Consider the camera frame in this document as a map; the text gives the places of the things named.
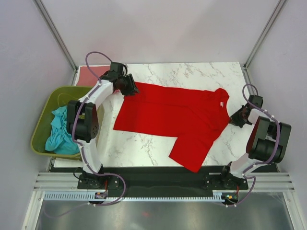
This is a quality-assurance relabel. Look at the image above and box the teal t shirt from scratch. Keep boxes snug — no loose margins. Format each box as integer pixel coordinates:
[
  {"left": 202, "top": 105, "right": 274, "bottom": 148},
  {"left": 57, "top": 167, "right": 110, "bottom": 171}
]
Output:
[{"left": 45, "top": 106, "right": 79, "bottom": 155}]

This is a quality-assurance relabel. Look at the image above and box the white slotted cable duct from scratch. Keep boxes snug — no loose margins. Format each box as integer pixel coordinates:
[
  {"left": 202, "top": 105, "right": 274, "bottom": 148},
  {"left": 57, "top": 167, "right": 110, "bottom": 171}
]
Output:
[{"left": 44, "top": 191, "right": 224, "bottom": 202}]

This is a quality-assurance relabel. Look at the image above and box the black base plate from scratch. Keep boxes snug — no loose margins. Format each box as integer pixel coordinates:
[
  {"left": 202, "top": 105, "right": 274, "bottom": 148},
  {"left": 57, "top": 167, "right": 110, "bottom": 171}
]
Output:
[{"left": 77, "top": 166, "right": 248, "bottom": 197}]

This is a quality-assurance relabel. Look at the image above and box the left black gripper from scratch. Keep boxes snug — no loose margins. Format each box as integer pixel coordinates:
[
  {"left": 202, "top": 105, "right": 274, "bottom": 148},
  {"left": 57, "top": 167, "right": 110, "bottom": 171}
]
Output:
[{"left": 118, "top": 74, "right": 140, "bottom": 97}]

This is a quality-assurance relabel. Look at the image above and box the aluminium frame post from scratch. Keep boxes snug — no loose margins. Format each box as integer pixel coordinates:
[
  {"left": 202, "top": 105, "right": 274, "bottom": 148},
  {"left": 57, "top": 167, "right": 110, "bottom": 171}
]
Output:
[
  {"left": 242, "top": 0, "right": 288, "bottom": 72},
  {"left": 33, "top": 0, "right": 78, "bottom": 73}
]

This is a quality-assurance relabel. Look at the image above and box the red t shirt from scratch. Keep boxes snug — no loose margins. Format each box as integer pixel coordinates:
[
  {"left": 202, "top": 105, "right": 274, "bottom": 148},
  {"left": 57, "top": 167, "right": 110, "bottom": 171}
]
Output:
[{"left": 114, "top": 82, "right": 230, "bottom": 173}]

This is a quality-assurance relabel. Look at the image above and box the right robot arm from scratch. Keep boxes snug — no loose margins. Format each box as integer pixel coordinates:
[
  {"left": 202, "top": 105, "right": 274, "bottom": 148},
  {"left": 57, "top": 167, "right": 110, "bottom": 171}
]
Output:
[{"left": 219, "top": 95, "right": 291, "bottom": 189}]

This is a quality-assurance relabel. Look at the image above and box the left aluminium frame post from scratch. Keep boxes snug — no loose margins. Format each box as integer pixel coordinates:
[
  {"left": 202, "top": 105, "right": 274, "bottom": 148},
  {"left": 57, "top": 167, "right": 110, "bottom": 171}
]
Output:
[{"left": 33, "top": 0, "right": 78, "bottom": 73}]

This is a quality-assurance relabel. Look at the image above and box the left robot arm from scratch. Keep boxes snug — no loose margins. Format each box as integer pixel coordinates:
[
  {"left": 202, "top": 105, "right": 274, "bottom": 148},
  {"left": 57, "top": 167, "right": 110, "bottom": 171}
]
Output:
[{"left": 67, "top": 62, "right": 139, "bottom": 188}]

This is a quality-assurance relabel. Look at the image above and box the olive green laundry basket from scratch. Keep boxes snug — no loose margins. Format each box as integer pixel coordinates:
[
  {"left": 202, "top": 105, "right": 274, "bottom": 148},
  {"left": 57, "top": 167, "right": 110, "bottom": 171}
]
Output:
[{"left": 31, "top": 86, "right": 104, "bottom": 160}]

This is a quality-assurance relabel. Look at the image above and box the folded pink t shirt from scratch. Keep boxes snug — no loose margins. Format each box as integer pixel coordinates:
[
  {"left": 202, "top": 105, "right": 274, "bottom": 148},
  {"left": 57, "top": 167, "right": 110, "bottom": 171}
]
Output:
[{"left": 74, "top": 65, "right": 110, "bottom": 87}]

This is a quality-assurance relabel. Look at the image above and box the right aluminium frame post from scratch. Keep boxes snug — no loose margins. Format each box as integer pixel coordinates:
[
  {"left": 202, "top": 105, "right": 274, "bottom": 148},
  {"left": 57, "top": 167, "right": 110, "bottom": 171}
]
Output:
[{"left": 242, "top": 0, "right": 288, "bottom": 72}]

